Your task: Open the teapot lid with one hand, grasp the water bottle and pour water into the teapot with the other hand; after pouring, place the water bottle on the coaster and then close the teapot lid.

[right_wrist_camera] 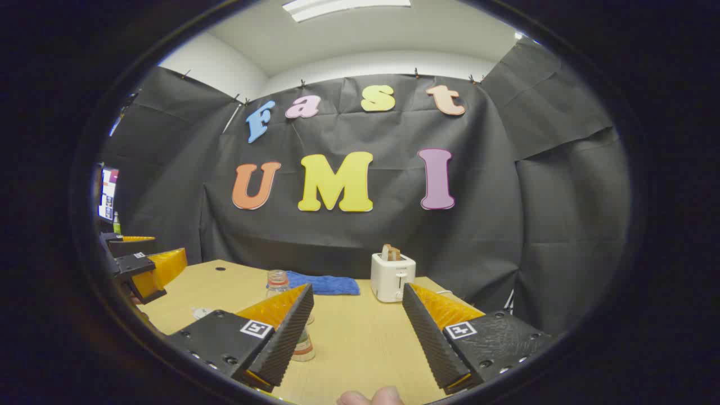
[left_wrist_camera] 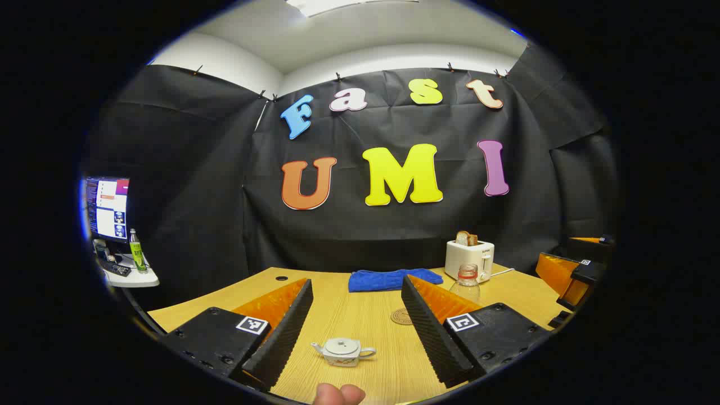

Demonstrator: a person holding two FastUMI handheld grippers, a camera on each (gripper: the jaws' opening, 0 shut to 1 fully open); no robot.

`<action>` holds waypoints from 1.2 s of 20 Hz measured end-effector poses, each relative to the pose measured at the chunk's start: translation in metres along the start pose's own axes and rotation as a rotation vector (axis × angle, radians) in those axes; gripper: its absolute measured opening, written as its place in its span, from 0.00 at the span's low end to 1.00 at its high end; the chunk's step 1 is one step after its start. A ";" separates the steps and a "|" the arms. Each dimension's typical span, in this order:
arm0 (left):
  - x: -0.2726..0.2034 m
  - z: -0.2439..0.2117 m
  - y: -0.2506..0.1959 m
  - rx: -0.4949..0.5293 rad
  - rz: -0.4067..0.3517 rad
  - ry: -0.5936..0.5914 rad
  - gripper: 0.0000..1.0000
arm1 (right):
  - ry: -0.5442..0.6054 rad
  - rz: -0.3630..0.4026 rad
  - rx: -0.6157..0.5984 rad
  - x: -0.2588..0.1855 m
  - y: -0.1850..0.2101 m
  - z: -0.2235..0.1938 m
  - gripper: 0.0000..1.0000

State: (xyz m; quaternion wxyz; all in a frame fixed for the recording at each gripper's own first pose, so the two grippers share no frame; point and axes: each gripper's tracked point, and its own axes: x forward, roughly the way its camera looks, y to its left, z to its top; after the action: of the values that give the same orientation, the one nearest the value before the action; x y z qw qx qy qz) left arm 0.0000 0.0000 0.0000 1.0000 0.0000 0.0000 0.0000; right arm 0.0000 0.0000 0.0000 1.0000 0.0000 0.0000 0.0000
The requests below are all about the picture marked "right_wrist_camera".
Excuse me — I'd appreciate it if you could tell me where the clear plastic water bottle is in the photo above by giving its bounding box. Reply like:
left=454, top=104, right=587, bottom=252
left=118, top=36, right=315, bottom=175
left=265, top=269, right=316, bottom=362

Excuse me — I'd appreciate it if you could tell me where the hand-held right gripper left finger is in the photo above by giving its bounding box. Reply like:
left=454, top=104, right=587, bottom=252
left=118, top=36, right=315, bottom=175
left=168, top=284, right=314, bottom=393

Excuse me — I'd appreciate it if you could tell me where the computer monitor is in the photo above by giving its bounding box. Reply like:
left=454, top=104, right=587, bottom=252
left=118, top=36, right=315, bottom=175
left=98, top=167, right=119, bottom=223

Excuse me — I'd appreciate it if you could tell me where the blue towel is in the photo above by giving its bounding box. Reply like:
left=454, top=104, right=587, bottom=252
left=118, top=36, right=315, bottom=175
left=284, top=271, right=361, bottom=296

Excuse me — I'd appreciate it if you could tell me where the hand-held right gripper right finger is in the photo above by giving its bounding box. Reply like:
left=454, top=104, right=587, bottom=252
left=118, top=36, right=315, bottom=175
left=402, top=283, right=555, bottom=395

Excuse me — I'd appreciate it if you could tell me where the ceiling light panel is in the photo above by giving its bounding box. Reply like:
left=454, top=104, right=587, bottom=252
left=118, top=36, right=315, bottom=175
left=281, top=0, right=412, bottom=23

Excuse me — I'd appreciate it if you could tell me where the white toaster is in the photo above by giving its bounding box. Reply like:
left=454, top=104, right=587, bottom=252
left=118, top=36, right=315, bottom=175
left=370, top=253, right=417, bottom=303

